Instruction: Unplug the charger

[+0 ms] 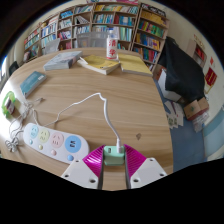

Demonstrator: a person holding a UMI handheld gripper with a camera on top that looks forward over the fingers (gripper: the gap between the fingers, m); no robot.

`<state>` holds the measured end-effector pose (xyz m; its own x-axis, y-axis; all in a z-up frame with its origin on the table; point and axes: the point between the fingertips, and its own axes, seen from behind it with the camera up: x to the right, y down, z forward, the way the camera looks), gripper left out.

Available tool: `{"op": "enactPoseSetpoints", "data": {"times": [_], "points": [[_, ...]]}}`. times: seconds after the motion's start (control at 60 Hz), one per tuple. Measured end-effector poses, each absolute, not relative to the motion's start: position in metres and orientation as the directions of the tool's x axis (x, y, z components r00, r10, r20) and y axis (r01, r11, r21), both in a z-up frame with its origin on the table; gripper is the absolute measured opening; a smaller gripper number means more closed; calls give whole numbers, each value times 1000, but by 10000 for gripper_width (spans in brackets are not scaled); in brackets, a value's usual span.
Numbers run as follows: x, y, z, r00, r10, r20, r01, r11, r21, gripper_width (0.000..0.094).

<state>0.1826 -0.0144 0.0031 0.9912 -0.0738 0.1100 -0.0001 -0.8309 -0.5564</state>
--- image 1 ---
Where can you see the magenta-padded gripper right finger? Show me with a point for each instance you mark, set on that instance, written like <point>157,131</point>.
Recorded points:
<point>148,172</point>

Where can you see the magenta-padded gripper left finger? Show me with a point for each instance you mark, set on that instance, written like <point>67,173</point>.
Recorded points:
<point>80,173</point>

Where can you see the light green charger block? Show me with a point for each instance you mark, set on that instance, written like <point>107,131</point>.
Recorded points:
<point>114,156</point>

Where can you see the white power strip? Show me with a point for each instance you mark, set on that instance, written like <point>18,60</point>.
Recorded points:
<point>56,140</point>

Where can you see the papers on floor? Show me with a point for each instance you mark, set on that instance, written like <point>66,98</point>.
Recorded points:
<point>173,115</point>

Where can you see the cardboard box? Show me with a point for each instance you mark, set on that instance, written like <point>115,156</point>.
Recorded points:
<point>195,108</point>

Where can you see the white box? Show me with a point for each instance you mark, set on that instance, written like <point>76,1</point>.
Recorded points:
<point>165,86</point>

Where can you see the teal book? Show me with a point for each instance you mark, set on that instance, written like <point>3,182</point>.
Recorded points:
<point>32,83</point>

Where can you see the green plastic bag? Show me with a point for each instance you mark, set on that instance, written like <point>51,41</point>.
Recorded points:
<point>4,103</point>

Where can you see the black cloth cover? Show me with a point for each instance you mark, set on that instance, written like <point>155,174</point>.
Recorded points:
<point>183,71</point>

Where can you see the thin yellow book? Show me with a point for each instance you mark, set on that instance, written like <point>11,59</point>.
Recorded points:
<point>135,65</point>

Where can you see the thick yellow book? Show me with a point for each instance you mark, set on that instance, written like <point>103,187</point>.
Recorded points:
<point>100,63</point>

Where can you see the dark office chair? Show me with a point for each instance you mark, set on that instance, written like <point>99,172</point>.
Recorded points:
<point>13,68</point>

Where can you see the clear bottle with red label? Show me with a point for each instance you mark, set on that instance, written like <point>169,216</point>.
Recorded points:
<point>112,48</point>

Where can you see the window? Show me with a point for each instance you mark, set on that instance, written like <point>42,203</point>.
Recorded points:
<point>2,70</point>

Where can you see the white chair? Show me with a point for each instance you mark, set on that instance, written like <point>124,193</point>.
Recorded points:
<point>51,46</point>

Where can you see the wooden bookshelf unit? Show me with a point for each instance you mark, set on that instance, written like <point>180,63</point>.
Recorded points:
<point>146,40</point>

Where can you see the grey mesh chair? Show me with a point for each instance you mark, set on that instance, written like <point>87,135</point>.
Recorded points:
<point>90,40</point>

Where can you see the red wall banner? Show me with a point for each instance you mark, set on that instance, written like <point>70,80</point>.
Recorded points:
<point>211,76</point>

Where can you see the small wooden wall shelf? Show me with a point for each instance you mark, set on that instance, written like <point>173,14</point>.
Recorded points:
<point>199,53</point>

